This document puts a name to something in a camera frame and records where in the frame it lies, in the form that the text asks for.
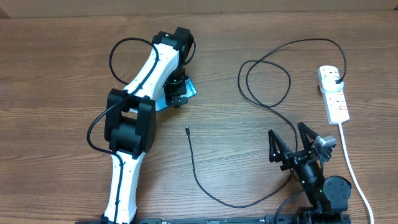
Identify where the white power strip cord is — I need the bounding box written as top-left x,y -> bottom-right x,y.
338,123 -> 375,224

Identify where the white charger plug adapter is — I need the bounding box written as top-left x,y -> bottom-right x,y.
319,77 -> 344,93

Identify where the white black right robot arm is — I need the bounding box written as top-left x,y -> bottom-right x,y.
264,123 -> 352,223

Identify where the white power strip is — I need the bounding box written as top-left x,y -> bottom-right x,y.
317,65 -> 349,124

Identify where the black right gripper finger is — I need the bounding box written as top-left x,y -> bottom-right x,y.
268,130 -> 292,162
297,122 -> 319,152

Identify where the blue Galaxy smartphone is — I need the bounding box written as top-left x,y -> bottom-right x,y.
155,77 -> 197,112

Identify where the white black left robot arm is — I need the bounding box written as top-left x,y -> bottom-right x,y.
99,27 -> 197,223

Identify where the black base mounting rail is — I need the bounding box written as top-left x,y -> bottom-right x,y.
74,214 -> 352,224

